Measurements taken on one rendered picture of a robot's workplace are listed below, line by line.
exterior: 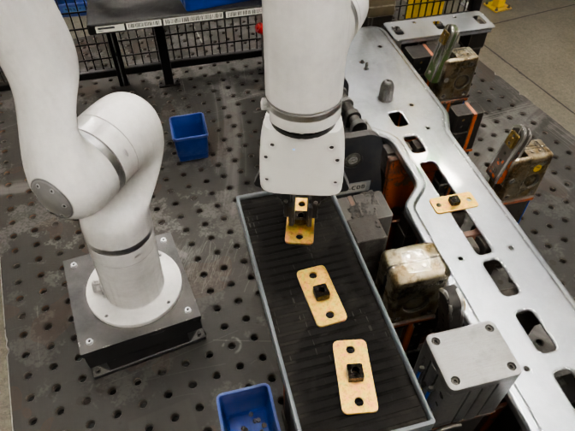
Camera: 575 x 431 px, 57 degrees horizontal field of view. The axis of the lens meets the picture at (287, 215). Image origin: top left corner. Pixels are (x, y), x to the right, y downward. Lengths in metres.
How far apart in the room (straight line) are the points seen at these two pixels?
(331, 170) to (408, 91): 0.68
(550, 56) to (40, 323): 3.18
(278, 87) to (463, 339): 0.39
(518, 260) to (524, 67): 2.62
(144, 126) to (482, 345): 0.57
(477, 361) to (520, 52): 3.07
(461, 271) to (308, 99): 0.48
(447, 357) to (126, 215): 0.55
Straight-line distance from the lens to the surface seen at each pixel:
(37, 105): 0.77
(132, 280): 1.02
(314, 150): 0.60
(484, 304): 0.89
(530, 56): 3.64
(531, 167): 1.11
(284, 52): 0.52
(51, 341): 1.25
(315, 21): 0.50
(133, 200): 0.92
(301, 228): 0.71
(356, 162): 0.86
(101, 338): 1.09
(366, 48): 1.42
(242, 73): 1.87
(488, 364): 0.70
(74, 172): 0.77
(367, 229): 0.81
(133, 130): 0.84
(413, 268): 0.80
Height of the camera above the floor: 1.70
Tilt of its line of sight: 48 degrees down
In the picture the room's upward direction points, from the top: straight up
